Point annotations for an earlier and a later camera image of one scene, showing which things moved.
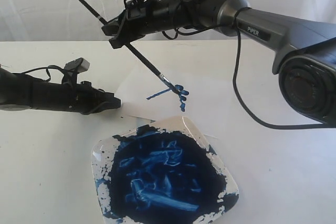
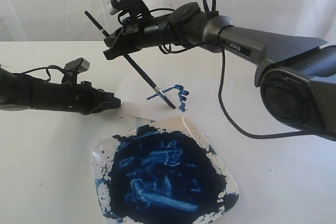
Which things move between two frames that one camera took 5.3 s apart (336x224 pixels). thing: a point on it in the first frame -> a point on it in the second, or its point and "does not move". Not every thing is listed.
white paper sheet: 208,97 does not move
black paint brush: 127,44 -> 106,33
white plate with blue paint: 164,172 does not move
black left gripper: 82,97 does not move
